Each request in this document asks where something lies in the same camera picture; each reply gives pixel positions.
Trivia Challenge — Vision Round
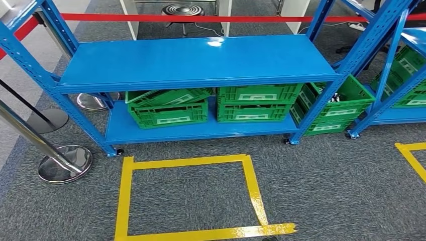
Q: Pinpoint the yellow floor tape square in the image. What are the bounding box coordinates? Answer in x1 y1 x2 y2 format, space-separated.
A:
114 154 298 241

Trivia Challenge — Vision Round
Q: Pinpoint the chrome stanchion post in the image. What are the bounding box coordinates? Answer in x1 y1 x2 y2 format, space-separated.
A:
0 99 93 184
33 9 121 112

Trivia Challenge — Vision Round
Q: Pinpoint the blue metal shelf rack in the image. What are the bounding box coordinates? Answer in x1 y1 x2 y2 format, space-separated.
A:
0 0 420 158
339 0 426 141

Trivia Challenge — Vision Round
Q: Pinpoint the black round stool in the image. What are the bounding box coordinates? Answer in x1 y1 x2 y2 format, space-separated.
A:
161 3 205 37

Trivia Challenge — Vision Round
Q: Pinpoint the black stanchion post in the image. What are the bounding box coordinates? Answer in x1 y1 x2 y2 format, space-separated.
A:
0 79 69 135

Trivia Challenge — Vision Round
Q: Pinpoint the red barrier belt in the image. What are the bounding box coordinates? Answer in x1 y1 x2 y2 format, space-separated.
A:
61 13 426 24
0 16 40 61

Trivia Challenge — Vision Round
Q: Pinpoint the white desk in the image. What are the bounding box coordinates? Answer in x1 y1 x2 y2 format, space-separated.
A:
119 0 233 41
278 0 312 35

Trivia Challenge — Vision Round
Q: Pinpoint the white floor cable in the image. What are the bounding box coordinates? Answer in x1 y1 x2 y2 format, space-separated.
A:
194 20 354 37

